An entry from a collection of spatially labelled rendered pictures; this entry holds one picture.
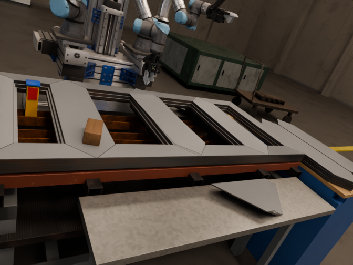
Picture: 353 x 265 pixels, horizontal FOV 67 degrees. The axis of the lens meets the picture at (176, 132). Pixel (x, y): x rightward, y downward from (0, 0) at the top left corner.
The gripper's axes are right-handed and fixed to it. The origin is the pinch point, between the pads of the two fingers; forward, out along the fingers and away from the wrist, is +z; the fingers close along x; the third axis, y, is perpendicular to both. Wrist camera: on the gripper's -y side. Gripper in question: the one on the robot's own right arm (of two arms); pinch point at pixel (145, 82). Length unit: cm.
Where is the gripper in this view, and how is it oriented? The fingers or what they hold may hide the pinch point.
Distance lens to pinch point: 167.2
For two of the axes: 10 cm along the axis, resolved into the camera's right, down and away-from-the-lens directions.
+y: 4.5, 5.1, -7.4
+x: 8.4, 0.4, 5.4
